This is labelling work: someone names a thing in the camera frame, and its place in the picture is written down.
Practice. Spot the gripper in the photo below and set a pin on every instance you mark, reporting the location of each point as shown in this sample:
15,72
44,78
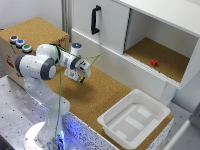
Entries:
77,70

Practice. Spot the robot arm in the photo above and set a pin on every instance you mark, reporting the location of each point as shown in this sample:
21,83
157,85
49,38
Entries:
35,65

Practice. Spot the yellow block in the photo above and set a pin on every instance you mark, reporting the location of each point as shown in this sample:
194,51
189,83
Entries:
81,79

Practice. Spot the pink block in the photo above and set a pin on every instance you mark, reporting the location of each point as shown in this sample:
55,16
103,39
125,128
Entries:
154,62

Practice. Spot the green button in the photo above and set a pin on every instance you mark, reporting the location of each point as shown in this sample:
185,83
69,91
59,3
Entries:
27,48

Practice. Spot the wooden drawer box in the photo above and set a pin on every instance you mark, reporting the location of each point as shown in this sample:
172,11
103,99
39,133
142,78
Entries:
36,30

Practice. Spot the white sliding door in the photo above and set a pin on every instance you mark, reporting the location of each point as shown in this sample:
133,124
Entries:
111,23

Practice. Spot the blue button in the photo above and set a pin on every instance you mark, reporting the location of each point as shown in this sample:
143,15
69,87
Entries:
20,42

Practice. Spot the red button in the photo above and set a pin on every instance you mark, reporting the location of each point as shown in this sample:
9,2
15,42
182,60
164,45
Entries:
13,39

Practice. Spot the white plastic box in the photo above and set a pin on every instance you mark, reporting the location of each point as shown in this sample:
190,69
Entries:
133,120

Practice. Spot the white cabinet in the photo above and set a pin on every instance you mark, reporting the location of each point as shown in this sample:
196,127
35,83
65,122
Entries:
156,20

